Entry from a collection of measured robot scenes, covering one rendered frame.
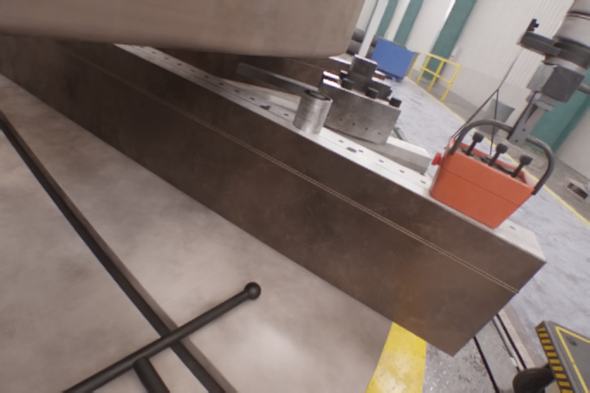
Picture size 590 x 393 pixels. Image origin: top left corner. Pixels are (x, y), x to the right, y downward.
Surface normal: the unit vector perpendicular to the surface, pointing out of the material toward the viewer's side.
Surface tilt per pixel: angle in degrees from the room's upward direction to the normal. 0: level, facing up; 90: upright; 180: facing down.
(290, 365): 0
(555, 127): 90
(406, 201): 90
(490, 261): 90
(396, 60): 90
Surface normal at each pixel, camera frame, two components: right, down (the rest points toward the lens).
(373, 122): -0.08, 0.50
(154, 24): 0.76, 0.52
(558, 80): -0.43, 0.35
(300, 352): 0.30, -0.81
